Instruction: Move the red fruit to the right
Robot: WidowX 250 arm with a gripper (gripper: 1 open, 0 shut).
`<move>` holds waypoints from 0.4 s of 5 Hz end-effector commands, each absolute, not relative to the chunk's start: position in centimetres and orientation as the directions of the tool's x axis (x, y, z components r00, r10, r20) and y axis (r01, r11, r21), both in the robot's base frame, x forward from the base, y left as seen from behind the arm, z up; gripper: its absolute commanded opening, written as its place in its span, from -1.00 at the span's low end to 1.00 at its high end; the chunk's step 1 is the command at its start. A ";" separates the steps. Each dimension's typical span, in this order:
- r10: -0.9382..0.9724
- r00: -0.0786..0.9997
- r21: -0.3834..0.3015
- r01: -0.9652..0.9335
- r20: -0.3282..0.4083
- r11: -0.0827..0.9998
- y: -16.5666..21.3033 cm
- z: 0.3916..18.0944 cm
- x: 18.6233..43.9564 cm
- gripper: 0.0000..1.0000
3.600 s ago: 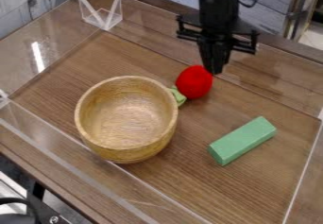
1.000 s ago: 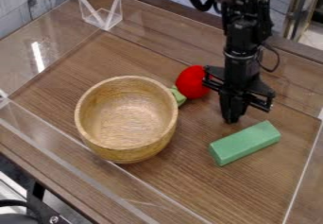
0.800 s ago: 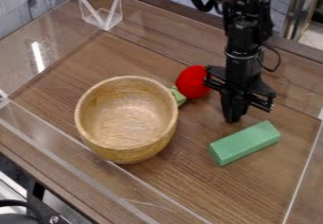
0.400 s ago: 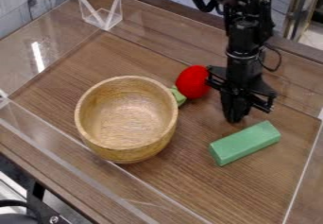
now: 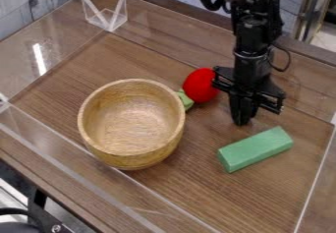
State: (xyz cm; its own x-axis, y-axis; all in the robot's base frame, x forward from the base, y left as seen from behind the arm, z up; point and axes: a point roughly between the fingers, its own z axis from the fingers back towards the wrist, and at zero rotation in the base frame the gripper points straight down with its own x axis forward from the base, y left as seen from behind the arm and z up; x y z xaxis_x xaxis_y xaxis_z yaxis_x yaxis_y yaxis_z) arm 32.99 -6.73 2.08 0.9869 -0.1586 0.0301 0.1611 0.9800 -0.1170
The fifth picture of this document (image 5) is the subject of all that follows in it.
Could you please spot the round wooden bowl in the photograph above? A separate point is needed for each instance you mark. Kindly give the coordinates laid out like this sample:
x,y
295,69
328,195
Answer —
x,y
131,123

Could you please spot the clear acrylic corner bracket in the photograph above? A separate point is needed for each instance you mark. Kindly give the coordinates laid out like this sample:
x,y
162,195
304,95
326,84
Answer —
x,y
106,19

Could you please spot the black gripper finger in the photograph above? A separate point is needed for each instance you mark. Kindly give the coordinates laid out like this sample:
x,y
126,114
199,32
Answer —
x,y
243,108

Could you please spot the metal table leg background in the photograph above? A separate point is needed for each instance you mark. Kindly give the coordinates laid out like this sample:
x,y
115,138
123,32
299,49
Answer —
x,y
310,19

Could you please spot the green rectangular block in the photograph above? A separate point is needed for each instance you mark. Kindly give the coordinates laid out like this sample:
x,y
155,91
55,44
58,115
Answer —
x,y
254,149

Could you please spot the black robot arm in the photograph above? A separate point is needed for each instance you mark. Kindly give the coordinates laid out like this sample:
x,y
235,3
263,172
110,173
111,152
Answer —
x,y
256,26

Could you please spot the red knitted strawberry fruit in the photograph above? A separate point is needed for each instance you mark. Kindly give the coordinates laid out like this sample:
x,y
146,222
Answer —
x,y
198,89

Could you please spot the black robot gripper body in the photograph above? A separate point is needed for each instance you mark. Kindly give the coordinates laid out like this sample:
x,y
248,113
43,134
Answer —
x,y
250,78

